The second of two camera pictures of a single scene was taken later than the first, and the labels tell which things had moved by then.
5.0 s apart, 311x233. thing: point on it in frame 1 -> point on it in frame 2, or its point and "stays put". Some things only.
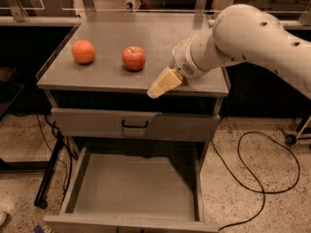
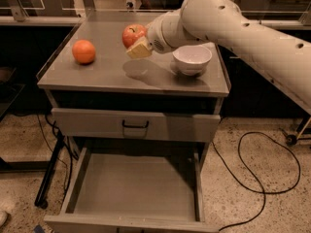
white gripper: (182, 63) -> (157, 36)
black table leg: (41, 199) stays put
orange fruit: (84, 51) stays put
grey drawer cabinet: (135, 102) stays put
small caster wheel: (291, 139) stays put
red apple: (133, 58) -> (132, 33)
